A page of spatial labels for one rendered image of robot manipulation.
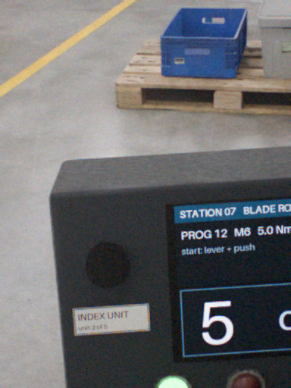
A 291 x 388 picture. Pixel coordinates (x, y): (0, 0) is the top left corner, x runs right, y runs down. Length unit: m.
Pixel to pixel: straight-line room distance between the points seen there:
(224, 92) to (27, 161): 1.08
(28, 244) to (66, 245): 2.35
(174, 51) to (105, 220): 3.46
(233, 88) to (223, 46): 0.22
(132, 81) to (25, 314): 1.81
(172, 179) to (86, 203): 0.06
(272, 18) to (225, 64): 0.33
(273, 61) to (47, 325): 2.04
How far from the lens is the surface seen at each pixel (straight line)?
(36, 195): 3.16
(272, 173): 0.49
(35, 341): 2.36
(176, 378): 0.51
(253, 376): 0.52
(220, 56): 3.89
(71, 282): 0.49
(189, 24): 4.47
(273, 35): 3.84
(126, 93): 3.94
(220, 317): 0.50
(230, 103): 3.85
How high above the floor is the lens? 1.47
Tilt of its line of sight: 29 degrees down
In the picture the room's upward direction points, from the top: 3 degrees counter-clockwise
